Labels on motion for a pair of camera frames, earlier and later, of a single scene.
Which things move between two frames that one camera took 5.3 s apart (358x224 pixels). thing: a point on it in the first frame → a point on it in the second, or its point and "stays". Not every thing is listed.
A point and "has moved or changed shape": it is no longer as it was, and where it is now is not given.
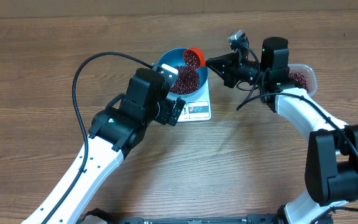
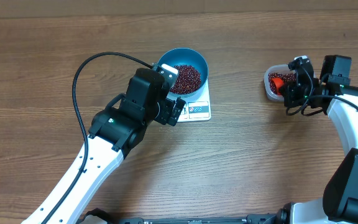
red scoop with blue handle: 194,58 has moved or changed shape
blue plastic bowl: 176,56 stays
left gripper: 168,106 stays
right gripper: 232,73 → 290,94
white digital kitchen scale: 198,107 stays
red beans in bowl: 187,81 stays
